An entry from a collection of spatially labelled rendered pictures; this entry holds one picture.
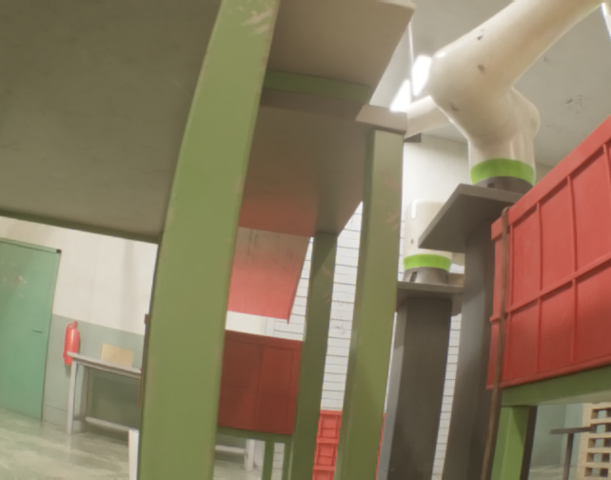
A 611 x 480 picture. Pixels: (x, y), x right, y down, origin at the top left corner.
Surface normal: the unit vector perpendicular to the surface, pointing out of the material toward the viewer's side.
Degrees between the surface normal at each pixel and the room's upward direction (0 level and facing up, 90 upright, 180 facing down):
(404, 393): 90
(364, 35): 180
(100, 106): 180
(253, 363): 90
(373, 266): 90
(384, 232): 90
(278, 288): 150
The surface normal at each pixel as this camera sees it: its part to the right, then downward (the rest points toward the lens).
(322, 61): -0.10, 0.94
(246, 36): 0.16, -0.31
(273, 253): 0.00, 0.66
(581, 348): -0.99, -0.14
